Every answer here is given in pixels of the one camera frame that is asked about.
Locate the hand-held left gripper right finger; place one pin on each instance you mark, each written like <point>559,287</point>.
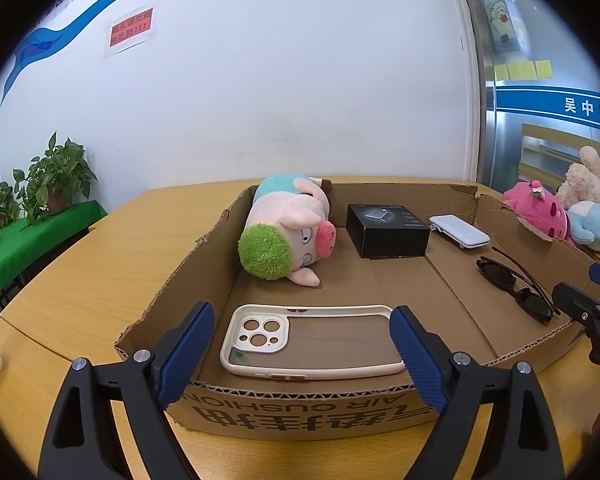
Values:
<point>420,360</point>

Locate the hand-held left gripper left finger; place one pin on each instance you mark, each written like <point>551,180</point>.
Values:
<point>185,355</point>

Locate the white phone case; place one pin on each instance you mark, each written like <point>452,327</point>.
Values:
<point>250,335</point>

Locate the black sunglasses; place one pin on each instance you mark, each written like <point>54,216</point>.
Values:
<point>500,275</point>

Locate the brown cardboard box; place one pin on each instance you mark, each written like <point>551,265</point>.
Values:
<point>380,285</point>

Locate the black charger box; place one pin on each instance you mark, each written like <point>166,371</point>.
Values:
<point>390,237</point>

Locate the white power bank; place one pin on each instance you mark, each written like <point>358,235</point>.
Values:
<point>460,231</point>

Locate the wooden desktop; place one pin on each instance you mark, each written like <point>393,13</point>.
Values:
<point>105,280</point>

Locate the light blue plush toy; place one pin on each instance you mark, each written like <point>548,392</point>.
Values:
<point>592,225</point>

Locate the pink strawberry bear plush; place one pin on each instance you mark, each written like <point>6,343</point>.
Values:
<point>535,207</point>

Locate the beige plush toy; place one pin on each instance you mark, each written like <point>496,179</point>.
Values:
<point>582,180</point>

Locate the glass door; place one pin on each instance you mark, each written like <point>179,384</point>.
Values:
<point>545,125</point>

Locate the pink pig plush toy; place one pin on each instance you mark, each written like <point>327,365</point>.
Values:
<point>285,225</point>

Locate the blue door sign band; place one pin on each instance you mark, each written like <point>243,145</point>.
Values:
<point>545,105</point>

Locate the green table cloth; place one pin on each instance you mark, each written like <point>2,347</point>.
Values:
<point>35,245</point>

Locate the yellow sticky note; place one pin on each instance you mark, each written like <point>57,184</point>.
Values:
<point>521,71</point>
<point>544,69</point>
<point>501,72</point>

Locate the large potted green plant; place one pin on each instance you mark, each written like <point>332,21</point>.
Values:
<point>55,175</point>

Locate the cartoon sheep poster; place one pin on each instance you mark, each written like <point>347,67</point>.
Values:
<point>504,20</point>

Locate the red paper wall sign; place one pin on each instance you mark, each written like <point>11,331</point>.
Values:
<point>131,32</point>

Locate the blue wall decal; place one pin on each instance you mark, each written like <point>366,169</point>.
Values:
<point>60,35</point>

